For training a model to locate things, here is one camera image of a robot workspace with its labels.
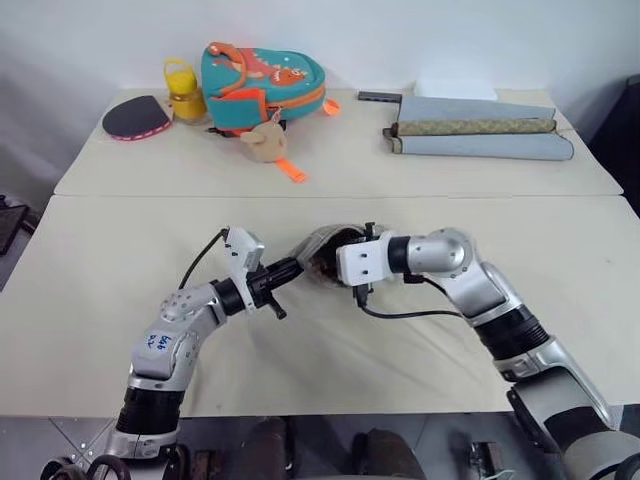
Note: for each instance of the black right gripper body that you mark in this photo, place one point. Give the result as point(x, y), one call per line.
point(362, 295)

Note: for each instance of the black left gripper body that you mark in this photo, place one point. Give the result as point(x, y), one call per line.
point(260, 291)

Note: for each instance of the grey slipper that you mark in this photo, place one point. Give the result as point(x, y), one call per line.
point(312, 240)

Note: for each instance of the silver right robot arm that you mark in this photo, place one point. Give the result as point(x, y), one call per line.
point(505, 305)

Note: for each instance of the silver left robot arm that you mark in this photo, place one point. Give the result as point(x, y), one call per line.
point(167, 350)

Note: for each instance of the beige plush toy pendant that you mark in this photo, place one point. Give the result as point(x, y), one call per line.
point(265, 142)

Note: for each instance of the dark rounded shape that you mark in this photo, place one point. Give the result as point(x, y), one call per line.
point(267, 447)
point(385, 452)

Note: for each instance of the teal dinosaur backpack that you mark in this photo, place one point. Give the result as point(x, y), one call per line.
point(270, 85)

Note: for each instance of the grey rolled mat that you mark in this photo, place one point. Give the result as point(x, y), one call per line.
point(475, 146)

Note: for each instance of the flat black bar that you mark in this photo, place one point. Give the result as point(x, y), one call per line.
point(380, 95)

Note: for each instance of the olive bamboo scroll roll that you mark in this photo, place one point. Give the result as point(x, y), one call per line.
point(475, 127)

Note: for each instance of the black table tennis paddle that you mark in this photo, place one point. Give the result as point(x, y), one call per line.
point(132, 117)

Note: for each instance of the white flat box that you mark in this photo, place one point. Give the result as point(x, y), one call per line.
point(455, 88)

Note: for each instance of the black crate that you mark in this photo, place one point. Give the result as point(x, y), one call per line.
point(10, 225)

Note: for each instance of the black chair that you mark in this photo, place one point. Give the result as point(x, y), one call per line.
point(633, 105)

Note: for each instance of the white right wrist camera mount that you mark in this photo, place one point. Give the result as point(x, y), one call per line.
point(362, 262)

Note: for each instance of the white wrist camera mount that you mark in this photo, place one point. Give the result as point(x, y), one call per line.
point(245, 252)
point(362, 262)

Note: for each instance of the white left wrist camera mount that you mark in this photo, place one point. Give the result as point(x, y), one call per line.
point(245, 252)

